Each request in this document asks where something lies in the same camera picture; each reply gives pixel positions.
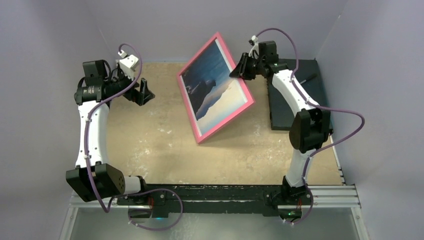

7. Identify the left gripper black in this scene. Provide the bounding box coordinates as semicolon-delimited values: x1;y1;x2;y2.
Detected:
104;66;154;105

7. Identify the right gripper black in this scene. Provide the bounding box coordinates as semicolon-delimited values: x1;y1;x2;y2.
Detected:
230;53;265;81

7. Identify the seascape photo print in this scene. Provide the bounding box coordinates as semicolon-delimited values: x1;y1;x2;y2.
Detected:
180;38;249;137

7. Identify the pink wooden picture frame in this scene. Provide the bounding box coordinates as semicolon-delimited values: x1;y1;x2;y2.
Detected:
176;32;255;144

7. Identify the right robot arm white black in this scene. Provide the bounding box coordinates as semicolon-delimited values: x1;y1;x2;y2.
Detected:
229;39;331;204

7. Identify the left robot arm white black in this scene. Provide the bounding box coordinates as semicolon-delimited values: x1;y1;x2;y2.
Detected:
65;55;155;205

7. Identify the black flat board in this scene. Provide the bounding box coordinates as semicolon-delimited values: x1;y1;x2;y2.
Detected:
267;58;332;132

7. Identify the small hammer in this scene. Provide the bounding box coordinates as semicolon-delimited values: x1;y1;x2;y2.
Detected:
301;73;318;84

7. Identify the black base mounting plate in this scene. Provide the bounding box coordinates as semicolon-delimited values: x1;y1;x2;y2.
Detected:
117;183;312;219

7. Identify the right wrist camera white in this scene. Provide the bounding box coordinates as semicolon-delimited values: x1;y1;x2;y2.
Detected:
248;35;259;59

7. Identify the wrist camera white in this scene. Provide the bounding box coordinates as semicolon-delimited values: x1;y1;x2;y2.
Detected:
248;35;259;59
116;50;140;81

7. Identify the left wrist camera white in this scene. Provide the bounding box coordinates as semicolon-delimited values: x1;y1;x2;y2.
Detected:
116;50;140;81

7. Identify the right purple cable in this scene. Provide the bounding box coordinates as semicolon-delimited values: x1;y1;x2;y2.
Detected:
251;27;366;226

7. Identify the aluminium rail frame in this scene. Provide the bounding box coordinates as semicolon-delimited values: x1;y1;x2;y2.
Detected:
59;59;370;240

